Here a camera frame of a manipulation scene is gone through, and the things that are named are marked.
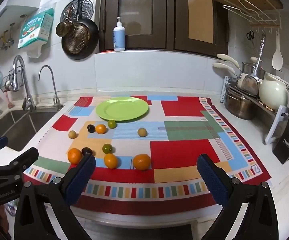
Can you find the white blue pump bottle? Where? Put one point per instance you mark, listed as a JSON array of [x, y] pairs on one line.
[[119, 36]]

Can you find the dark plum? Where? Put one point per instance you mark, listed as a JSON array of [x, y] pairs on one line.
[[91, 128], [86, 150]]

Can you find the wire sink caddy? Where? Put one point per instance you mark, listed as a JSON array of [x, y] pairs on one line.
[[7, 81]]

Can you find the brass colander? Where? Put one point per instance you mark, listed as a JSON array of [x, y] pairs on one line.
[[77, 40]]

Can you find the green lime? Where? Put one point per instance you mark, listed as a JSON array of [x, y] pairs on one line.
[[107, 148], [112, 124]]

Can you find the small orange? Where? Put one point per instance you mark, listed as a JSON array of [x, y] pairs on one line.
[[110, 161], [101, 129]]

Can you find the steel cooking pot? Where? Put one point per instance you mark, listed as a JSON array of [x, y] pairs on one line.
[[239, 106]]

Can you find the white rice paddle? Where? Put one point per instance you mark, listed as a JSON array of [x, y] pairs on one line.
[[277, 59]]

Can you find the steel kitchen sink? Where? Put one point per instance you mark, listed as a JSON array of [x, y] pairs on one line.
[[20, 126]]

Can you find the black scissors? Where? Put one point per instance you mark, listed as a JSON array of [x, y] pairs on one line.
[[251, 36]]

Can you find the chrome kitchen faucet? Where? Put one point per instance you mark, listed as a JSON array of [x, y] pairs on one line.
[[28, 102]]

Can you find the round waffle grill plate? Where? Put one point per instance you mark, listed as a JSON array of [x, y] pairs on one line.
[[78, 9]]

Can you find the small tan fruit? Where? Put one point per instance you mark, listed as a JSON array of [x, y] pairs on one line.
[[72, 134]]

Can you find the large orange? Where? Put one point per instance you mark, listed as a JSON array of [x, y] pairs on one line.
[[74, 156], [141, 162]]

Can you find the lower cream pan handle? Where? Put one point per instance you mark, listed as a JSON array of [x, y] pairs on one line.
[[224, 66]]

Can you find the green plate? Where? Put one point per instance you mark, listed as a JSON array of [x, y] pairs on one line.
[[122, 108]]

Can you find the cream pan handle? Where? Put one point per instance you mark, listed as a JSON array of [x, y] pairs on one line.
[[224, 66], [229, 59]]

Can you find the upper cream pan handle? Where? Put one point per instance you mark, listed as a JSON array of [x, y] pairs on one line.
[[229, 59]]

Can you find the teal white tissue box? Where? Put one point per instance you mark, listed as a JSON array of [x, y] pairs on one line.
[[36, 30]]

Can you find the white ceramic jug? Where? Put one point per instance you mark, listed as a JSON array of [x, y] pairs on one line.
[[273, 91]]

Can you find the small brass saucepan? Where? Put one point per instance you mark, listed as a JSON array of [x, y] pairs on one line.
[[64, 28]]

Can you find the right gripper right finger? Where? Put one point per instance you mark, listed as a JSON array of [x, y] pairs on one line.
[[260, 219]]

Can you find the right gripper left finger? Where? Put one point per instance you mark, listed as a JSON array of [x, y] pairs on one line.
[[32, 221]]

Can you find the black frying pan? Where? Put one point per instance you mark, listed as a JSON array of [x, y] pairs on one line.
[[93, 40]]

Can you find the colourful patterned table cloth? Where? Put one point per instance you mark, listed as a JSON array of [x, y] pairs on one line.
[[180, 128]]

